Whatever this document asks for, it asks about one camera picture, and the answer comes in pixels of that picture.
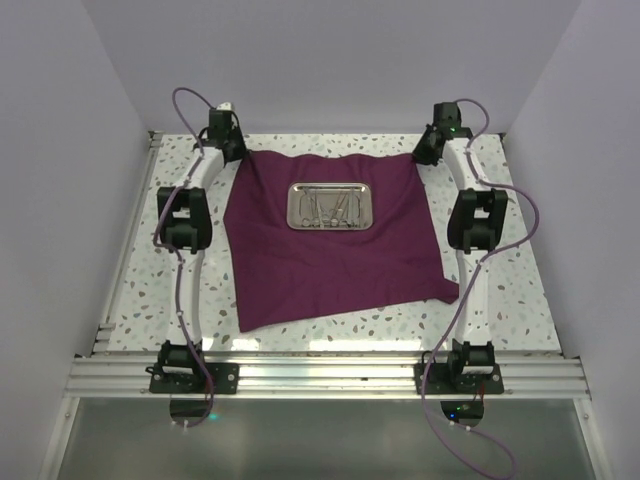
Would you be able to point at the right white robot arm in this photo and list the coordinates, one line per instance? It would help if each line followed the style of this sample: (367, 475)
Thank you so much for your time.
(474, 230)

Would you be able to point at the steel instrument tray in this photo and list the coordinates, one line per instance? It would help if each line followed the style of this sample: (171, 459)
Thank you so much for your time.
(329, 207)

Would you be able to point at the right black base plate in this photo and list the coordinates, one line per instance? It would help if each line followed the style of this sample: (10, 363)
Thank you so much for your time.
(465, 371)

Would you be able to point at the purple surgical drape cloth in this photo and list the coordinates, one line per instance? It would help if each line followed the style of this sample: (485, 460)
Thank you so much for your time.
(283, 275)

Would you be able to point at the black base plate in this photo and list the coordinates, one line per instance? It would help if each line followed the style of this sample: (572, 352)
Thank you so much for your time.
(220, 375)
(465, 371)

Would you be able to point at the aluminium mounting rail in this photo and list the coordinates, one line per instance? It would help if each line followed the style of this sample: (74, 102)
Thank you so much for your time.
(331, 376)

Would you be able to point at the left aluminium side rail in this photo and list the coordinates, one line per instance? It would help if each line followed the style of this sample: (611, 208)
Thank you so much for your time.
(106, 322)

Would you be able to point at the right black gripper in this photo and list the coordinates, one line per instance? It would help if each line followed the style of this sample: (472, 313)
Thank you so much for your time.
(419, 155)

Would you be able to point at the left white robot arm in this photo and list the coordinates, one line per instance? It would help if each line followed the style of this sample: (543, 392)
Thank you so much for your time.
(185, 230)

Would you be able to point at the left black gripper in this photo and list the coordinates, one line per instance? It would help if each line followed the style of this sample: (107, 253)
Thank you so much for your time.
(243, 150)

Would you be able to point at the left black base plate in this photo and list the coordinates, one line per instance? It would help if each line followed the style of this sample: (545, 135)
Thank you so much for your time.
(220, 375)

